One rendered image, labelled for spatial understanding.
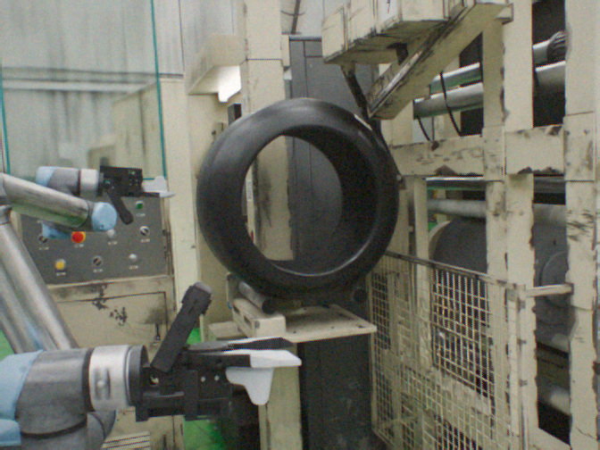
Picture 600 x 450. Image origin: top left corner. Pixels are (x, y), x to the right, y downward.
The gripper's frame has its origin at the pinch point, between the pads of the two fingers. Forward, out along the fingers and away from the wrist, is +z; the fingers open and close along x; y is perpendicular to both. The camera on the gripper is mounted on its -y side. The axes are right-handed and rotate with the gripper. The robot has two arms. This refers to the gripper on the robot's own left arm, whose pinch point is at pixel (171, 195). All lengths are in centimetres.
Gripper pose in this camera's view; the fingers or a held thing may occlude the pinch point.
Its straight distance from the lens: 182.5
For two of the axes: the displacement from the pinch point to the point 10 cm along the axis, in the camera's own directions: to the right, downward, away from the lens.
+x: -3.0, -0.9, 9.5
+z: 9.5, 0.5, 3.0
